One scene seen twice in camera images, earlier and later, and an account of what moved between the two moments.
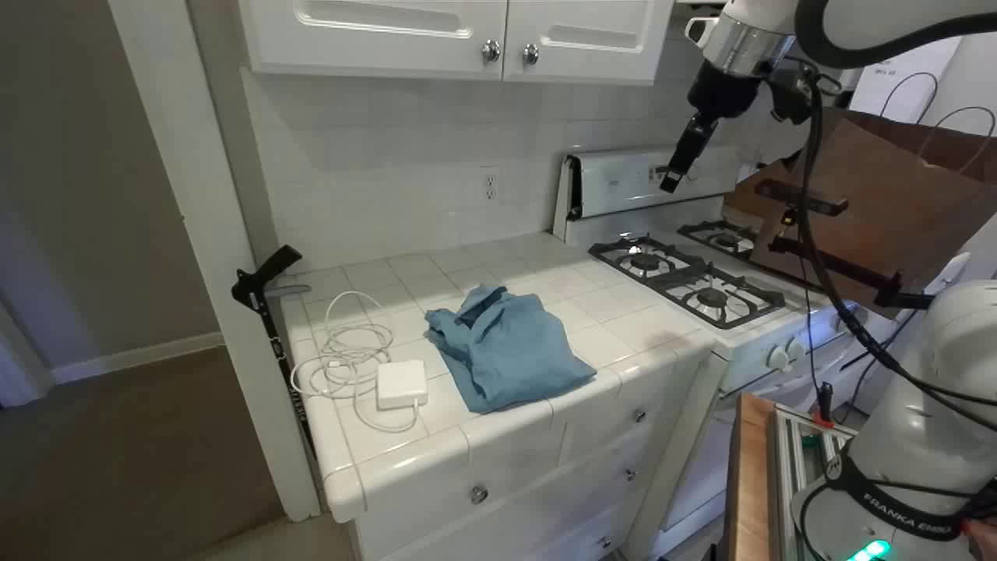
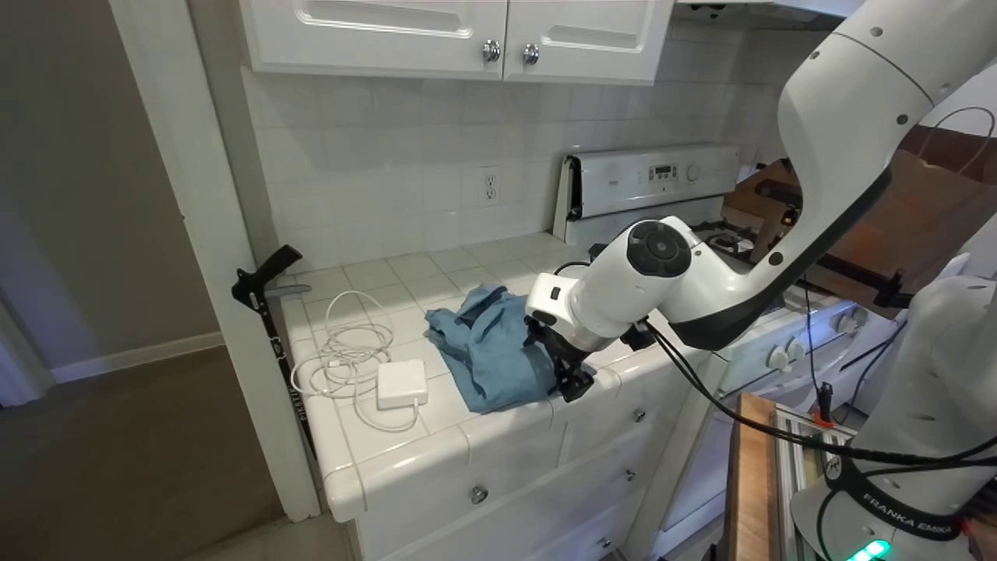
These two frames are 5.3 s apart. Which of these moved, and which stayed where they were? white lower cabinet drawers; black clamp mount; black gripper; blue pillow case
Moved: black gripper
Stayed: white lower cabinet drawers; black clamp mount; blue pillow case
